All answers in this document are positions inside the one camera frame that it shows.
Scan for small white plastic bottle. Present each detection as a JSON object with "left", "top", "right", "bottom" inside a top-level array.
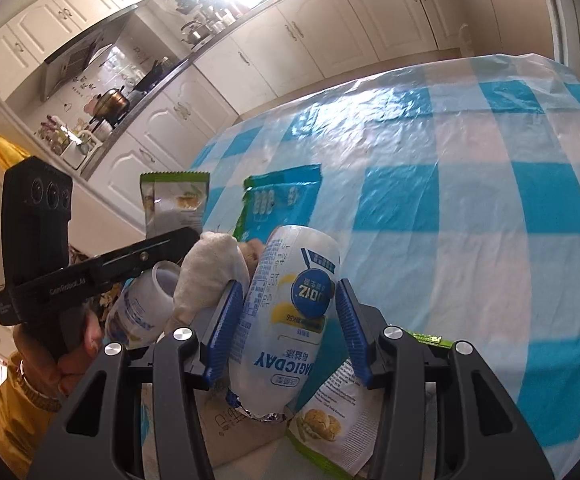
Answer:
[{"left": 104, "top": 261, "right": 182, "bottom": 347}]

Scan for steel kettle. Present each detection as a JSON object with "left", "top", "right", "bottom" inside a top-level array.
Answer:
[{"left": 180, "top": 19, "right": 212, "bottom": 47}]

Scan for person's left forearm yellow sleeve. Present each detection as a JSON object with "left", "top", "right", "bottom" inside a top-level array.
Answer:
[{"left": 0, "top": 352, "right": 68, "bottom": 478}]

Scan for white plastic drink bottle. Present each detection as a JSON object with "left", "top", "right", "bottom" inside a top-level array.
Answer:
[{"left": 227, "top": 225, "right": 342, "bottom": 422}]

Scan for yellow hanging towel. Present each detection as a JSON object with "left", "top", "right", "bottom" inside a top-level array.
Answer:
[{"left": 0, "top": 130, "right": 32, "bottom": 172}]

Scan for white upper kitchen cabinets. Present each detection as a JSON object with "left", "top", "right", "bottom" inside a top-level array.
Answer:
[{"left": 0, "top": 0, "right": 153, "bottom": 103}]

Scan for blue green flat packet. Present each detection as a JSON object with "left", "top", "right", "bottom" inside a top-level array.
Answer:
[{"left": 232, "top": 164, "right": 323, "bottom": 247}]

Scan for white utensil holder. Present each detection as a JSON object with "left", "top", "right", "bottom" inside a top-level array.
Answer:
[{"left": 62, "top": 127, "right": 105, "bottom": 171}]

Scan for black wok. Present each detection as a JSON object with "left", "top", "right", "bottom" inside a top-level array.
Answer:
[{"left": 134, "top": 59, "right": 172, "bottom": 93}]

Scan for person's left hand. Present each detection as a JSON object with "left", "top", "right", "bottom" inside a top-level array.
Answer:
[{"left": 12, "top": 305, "right": 107, "bottom": 413}]

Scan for brass cooking pot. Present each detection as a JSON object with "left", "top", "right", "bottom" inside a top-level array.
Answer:
[{"left": 90, "top": 87, "right": 132, "bottom": 122}]

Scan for steel range hood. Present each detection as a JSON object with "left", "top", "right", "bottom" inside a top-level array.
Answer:
[{"left": 42, "top": 5, "right": 139, "bottom": 103}]

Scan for white lower kitchen cabinets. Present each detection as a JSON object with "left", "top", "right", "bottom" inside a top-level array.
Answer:
[{"left": 80, "top": 0, "right": 463, "bottom": 233}]

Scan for beige refrigerator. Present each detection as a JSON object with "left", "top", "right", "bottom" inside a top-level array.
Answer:
[{"left": 445, "top": 0, "right": 560, "bottom": 61}]

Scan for white kitchen cabinets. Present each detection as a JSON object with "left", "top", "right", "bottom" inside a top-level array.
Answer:
[
  {"left": 0, "top": 0, "right": 153, "bottom": 103},
  {"left": 80, "top": 0, "right": 463, "bottom": 233}
]

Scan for bread print snack packet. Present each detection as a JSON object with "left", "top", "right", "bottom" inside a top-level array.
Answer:
[{"left": 286, "top": 330, "right": 454, "bottom": 479}]

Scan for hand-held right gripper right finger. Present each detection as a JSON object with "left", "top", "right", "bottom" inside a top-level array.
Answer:
[{"left": 334, "top": 278, "right": 556, "bottom": 480}]

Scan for beige paper packet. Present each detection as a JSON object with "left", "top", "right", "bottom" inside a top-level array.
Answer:
[{"left": 140, "top": 380, "right": 292, "bottom": 480}]

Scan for green snack packet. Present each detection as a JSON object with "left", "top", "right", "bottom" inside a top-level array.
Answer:
[{"left": 139, "top": 171, "right": 210, "bottom": 237}]

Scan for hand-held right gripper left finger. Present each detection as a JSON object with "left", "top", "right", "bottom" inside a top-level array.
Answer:
[{"left": 27, "top": 279, "right": 245, "bottom": 480}]

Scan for blue white checkered tablecloth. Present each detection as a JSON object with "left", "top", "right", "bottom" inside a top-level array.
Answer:
[{"left": 187, "top": 52, "right": 580, "bottom": 471}]

